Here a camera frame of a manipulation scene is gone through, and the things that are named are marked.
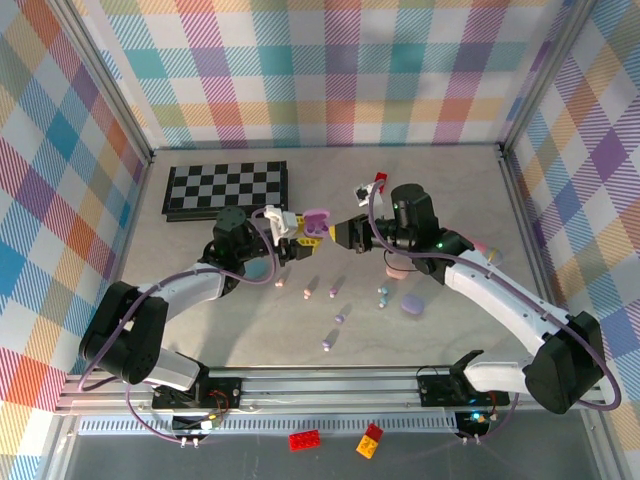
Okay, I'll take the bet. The pinkish lilac earbud case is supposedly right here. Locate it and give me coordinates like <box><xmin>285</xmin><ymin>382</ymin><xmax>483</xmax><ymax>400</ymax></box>
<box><xmin>303</xmin><ymin>208</ymin><xmax>331</xmax><ymax>239</ymax></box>

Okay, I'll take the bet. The blue earbud case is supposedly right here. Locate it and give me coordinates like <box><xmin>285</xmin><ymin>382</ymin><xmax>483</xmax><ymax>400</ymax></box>
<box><xmin>243</xmin><ymin>258</ymin><xmax>271</xmax><ymax>281</ymax></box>

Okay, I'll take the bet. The salmon pink earbud case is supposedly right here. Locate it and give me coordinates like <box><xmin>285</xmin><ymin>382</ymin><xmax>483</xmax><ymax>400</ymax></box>
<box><xmin>384</xmin><ymin>252</ymin><xmax>410</xmax><ymax>281</ymax></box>

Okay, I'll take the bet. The black and grey chessboard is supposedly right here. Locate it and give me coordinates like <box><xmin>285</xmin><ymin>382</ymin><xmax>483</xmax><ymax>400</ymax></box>
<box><xmin>160</xmin><ymin>160</ymin><xmax>290</xmax><ymax>224</ymax></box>

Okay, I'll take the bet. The black controller box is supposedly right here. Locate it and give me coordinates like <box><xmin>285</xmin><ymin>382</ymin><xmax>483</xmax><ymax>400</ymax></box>
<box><xmin>171</xmin><ymin>413</ymin><xmax>225</xmax><ymax>434</ymax></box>
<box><xmin>454</xmin><ymin>409</ymin><xmax>494</xmax><ymax>435</ymax></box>

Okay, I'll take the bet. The wide red toy brick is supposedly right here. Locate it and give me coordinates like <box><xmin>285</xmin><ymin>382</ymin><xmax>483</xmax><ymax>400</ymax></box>
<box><xmin>288</xmin><ymin>430</ymin><xmax>322</xmax><ymax>451</ymax></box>

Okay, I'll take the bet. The orange yellow toy brick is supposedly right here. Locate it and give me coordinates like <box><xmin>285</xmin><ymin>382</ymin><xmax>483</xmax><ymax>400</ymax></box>
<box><xmin>355</xmin><ymin>433</ymin><xmax>381</xmax><ymax>459</ymax></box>

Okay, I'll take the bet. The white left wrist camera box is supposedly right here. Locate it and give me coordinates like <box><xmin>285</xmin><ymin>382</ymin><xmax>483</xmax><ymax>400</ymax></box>
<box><xmin>263</xmin><ymin>204</ymin><xmax>299</xmax><ymax>246</ymax></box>

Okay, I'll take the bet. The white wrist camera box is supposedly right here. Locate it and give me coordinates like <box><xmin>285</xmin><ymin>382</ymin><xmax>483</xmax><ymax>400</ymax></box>
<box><xmin>263</xmin><ymin>204</ymin><xmax>299</xmax><ymax>246</ymax></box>
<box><xmin>352</xmin><ymin>180</ymin><xmax>387</xmax><ymax>214</ymax></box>

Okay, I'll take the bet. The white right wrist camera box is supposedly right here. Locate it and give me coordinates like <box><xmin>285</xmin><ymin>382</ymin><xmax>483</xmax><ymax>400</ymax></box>
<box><xmin>352</xmin><ymin>180</ymin><xmax>387</xmax><ymax>214</ymax></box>

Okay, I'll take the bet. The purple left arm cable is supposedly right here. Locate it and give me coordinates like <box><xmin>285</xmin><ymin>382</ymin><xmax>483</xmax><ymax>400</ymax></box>
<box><xmin>77</xmin><ymin>207</ymin><xmax>281</xmax><ymax>444</ymax></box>

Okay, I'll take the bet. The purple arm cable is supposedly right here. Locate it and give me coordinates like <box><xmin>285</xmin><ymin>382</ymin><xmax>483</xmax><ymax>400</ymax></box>
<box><xmin>367</xmin><ymin>179</ymin><xmax>624</xmax><ymax>444</ymax></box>
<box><xmin>77</xmin><ymin>207</ymin><xmax>281</xmax><ymax>444</ymax></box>

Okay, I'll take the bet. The aluminium side rail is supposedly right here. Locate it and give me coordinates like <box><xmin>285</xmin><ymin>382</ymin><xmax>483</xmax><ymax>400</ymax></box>
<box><xmin>102</xmin><ymin>149</ymin><xmax>157</xmax><ymax>311</ymax></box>
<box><xmin>497</xmin><ymin>143</ymin><xmax>571</xmax><ymax>321</ymax></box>

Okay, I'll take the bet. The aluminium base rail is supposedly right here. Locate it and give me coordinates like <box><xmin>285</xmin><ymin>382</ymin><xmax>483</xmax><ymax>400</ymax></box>
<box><xmin>54</xmin><ymin>367</ymin><xmax>616</xmax><ymax>415</ymax></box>

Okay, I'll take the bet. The aluminium frame post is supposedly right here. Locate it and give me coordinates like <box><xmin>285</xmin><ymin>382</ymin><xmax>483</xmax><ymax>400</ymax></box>
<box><xmin>49</xmin><ymin>0</ymin><xmax>156</xmax><ymax>169</ymax></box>
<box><xmin>497</xmin><ymin>0</ymin><xmax>601</xmax><ymax>156</ymax></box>

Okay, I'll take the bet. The white slotted cable duct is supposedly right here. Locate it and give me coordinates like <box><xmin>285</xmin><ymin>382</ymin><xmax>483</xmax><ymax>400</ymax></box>
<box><xmin>78</xmin><ymin>417</ymin><xmax>459</xmax><ymax>435</ymax></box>

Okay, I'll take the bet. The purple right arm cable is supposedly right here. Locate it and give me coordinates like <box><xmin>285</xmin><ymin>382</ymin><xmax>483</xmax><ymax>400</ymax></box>
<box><xmin>367</xmin><ymin>179</ymin><xmax>624</xmax><ymax>444</ymax></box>

